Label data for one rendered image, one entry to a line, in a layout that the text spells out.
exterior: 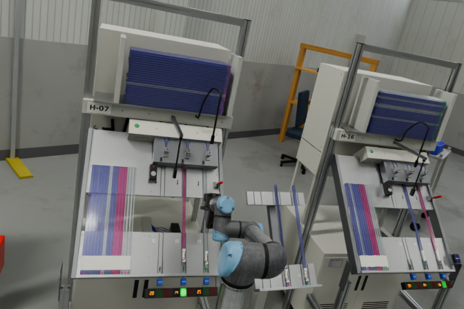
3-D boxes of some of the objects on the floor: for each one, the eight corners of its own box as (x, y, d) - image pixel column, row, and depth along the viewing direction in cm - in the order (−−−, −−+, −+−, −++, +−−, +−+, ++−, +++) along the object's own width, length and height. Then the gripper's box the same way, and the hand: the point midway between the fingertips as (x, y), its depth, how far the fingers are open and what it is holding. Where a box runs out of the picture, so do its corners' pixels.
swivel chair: (324, 171, 582) (344, 101, 551) (301, 177, 538) (322, 101, 507) (291, 155, 622) (308, 89, 591) (266, 160, 579) (284, 89, 548)
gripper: (227, 194, 182) (215, 194, 202) (207, 192, 179) (196, 193, 199) (226, 212, 181) (213, 211, 200) (206, 212, 177) (195, 210, 197)
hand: (205, 208), depth 198 cm, fingers closed, pressing on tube
